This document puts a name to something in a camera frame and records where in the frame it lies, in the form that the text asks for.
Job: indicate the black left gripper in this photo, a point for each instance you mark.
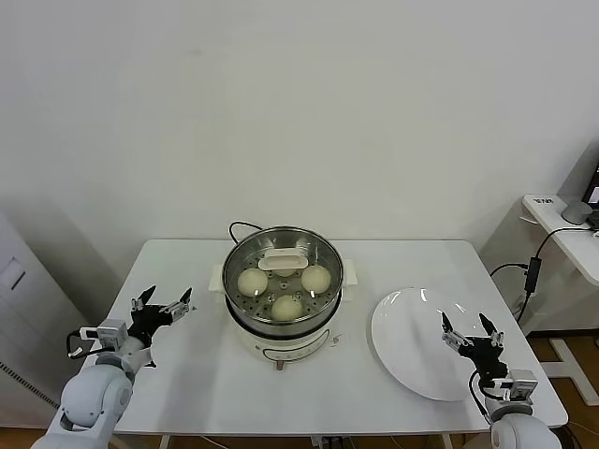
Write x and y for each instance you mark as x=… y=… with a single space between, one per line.
x=147 y=320

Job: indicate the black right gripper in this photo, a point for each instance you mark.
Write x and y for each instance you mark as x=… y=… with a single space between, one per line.
x=484 y=357

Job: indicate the white steamed baozi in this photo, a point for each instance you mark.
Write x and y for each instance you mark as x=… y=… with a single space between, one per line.
x=316 y=279
x=283 y=272
x=287 y=309
x=252 y=283

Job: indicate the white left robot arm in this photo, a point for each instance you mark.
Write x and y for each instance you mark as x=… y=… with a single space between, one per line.
x=93 y=393

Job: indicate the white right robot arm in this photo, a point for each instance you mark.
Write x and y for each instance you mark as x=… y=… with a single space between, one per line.
x=515 y=425

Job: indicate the stainless steel steamer basket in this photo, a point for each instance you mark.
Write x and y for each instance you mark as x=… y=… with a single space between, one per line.
x=238 y=252

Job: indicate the white round plate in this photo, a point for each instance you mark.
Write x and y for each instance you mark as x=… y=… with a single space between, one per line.
x=412 y=337

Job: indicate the grey usb hub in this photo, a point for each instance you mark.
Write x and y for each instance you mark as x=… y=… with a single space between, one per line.
x=532 y=276

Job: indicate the white table leg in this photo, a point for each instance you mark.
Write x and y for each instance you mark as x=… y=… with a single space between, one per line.
x=446 y=442
x=165 y=442

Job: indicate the white grey cabinet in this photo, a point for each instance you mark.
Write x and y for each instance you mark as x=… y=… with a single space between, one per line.
x=28 y=304

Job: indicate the cream electric cooker base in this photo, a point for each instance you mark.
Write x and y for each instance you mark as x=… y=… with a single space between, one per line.
x=290 y=348

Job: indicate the grey computer monitor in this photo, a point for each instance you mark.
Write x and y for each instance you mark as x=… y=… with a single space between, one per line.
x=578 y=212

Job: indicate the white power strip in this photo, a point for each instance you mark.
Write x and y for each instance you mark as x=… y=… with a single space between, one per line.
x=325 y=442

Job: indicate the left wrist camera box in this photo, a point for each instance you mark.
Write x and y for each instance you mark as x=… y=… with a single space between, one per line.
x=110 y=334

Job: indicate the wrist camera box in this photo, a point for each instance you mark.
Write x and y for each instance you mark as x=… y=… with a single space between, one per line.
x=519 y=386
x=110 y=334

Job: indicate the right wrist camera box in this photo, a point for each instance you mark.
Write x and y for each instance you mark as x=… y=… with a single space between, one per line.
x=519 y=386

